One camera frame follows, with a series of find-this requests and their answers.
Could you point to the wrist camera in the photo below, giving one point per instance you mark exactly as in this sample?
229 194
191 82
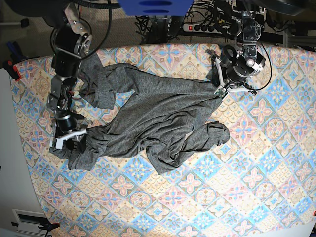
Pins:
222 93
56 143

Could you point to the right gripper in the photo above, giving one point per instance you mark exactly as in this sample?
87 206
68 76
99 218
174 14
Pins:
65 127

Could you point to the patterned tablecloth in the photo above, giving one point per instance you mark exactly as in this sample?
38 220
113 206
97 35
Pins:
263 179

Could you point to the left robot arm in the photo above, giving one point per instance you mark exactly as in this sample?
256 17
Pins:
246 37

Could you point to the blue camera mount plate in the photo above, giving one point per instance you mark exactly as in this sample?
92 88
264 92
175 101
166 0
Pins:
156 7

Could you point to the blue black clamp bottom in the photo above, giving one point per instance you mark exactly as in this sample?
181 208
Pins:
47 225

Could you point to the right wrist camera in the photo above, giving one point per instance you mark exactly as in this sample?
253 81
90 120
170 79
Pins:
56 143

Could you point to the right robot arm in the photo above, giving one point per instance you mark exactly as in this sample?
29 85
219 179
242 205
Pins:
71 42

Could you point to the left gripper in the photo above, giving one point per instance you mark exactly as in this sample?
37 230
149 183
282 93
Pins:
233 77

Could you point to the white power strip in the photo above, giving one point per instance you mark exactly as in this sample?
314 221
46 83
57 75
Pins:
200 28

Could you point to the white floor vent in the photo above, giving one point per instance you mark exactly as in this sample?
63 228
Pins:
28 222

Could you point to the grey t-shirt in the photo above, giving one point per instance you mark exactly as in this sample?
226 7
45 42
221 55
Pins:
166 117

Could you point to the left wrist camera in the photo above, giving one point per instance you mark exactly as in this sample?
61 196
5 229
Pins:
222 93

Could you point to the red black clamp left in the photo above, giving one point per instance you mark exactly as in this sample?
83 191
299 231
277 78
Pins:
12 70

